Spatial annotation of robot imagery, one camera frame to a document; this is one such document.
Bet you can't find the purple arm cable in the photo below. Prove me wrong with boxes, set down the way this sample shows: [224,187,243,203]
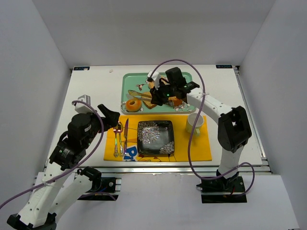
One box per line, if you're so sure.
[0,100,105,211]
[151,59,255,198]

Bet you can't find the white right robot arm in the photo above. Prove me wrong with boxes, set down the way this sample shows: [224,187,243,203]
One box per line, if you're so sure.
[147,67,252,181]

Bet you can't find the iridescent knife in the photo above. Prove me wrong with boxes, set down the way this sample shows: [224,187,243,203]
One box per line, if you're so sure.
[123,118,129,155]

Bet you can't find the black floral square plate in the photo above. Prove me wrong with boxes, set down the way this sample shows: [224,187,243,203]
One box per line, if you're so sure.
[137,120,175,155]

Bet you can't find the aluminium table frame rail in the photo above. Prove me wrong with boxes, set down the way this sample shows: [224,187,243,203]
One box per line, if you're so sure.
[35,164,272,179]

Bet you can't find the left blue corner label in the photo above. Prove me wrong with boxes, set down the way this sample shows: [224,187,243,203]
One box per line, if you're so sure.
[73,66,90,71]

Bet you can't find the brown bread slice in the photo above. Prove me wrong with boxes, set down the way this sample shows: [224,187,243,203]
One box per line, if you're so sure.
[141,92,156,109]

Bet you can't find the blue corner label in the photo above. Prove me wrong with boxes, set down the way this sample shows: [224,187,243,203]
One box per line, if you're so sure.
[215,65,233,69]
[73,66,90,71]

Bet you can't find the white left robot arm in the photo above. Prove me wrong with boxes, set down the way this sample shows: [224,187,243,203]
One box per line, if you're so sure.
[7,101,120,230]

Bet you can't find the yellow printed placemat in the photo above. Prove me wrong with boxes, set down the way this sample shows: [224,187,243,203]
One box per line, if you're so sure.
[104,115,212,162]

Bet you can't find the right blue corner label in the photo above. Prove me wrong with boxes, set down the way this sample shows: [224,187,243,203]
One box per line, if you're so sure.
[215,65,233,69]

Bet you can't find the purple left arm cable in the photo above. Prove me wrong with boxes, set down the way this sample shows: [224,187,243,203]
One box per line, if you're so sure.
[0,100,105,211]

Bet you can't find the iridescent fork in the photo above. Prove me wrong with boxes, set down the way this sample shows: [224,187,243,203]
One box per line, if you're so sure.
[113,124,119,158]

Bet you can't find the pale yellow mug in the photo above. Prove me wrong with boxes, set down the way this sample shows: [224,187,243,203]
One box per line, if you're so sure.
[186,113,204,137]

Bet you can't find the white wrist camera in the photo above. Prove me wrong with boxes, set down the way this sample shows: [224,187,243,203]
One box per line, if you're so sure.
[146,71,161,89]
[73,94,92,114]

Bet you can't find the orange glazed donut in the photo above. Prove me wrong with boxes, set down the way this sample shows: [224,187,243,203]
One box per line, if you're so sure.
[125,99,142,112]

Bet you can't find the green floral tray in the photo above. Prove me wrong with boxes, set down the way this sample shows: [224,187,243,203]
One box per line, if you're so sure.
[121,73,196,115]

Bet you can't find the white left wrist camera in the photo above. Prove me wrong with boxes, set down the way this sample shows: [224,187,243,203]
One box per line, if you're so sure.
[73,94,92,114]

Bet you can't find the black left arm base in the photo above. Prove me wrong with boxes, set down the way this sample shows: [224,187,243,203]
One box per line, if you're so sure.
[71,175,121,201]

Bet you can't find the metal tongs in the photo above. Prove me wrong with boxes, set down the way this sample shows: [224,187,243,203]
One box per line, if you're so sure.
[126,90,152,102]

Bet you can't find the pale glazed bagel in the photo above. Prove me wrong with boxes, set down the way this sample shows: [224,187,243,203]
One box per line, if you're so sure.
[146,75,169,89]

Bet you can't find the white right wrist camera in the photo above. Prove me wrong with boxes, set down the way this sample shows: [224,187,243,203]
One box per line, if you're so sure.
[146,71,161,89]

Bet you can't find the sugared bundt cake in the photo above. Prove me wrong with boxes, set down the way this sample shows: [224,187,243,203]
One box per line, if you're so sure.
[168,96,183,107]

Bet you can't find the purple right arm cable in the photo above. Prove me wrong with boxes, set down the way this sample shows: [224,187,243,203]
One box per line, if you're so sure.
[151,59,255,198]

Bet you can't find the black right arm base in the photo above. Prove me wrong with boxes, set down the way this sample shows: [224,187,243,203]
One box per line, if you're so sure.
[196,176,247,204]

